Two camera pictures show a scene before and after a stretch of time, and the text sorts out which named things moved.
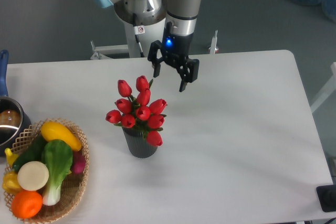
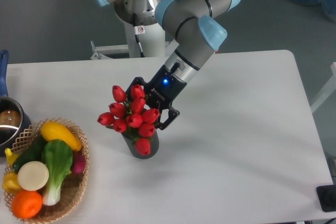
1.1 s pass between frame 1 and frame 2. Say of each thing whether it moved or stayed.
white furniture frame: stayed
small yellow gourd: stayed
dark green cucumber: stayed
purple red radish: stayed
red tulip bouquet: moved
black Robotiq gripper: moved
